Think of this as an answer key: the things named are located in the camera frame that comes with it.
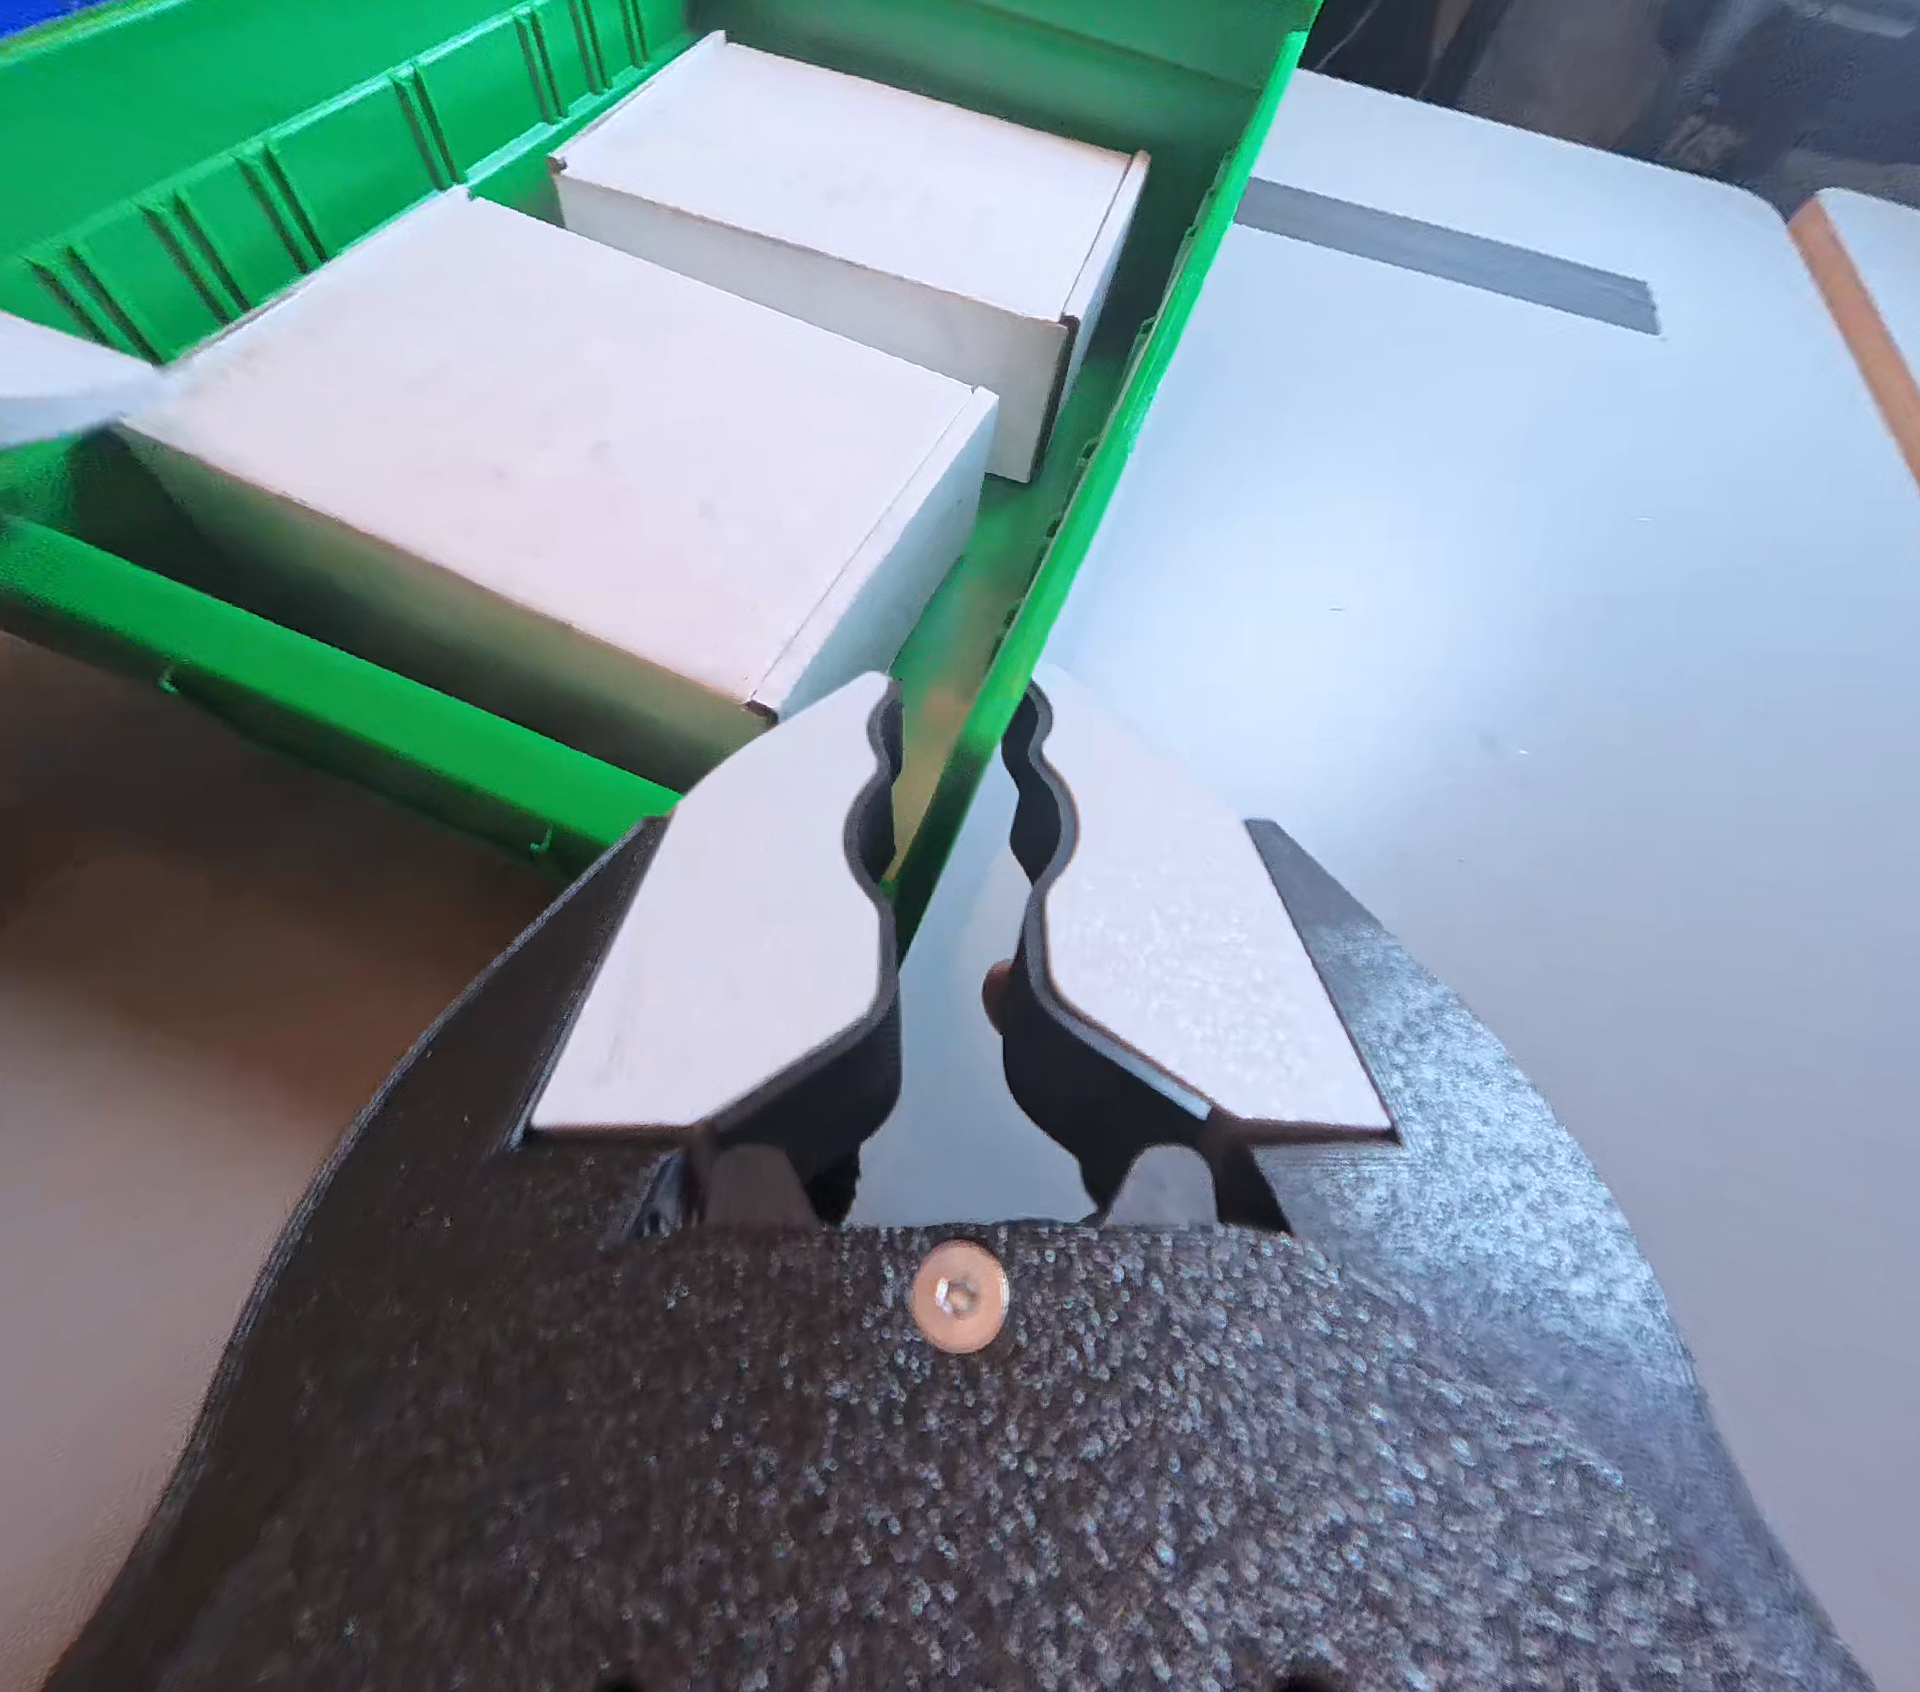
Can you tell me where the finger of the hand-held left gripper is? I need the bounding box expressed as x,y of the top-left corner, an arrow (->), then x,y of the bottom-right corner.
0,311 -> 197,445

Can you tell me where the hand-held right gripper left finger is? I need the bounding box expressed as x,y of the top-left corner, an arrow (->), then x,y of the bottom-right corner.
523,668 -> 905,1142

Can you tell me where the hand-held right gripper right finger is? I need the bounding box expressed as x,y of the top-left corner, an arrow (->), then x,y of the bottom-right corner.
991,666 -> 1399,1181

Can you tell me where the white cardboard box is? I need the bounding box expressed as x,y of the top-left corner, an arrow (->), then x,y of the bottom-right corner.
119,187 -> 1004,749
545,30 -> 1154,485

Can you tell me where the table with wooden edge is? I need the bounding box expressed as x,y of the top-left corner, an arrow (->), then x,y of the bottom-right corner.
1787,187 -> 1920,485

